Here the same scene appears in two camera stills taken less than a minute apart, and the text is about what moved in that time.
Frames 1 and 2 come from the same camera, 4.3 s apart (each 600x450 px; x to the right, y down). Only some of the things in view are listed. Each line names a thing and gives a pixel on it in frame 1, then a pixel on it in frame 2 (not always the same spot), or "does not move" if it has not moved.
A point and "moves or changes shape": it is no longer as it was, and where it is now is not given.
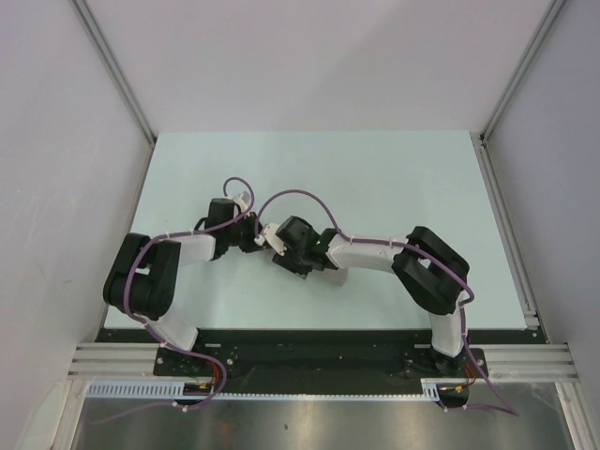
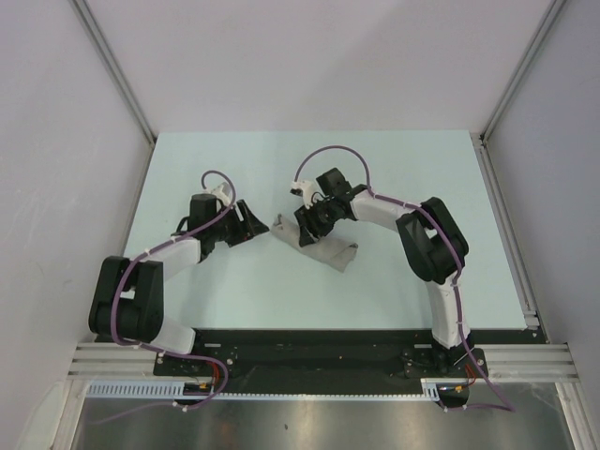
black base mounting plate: x=320 y=363 does not move
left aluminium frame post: x=85 y=14 does not move
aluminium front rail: x=512 y=361 does not move
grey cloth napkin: x=332 y=276 moves or changes shape
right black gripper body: x=294 y=261 → x=322 y=216
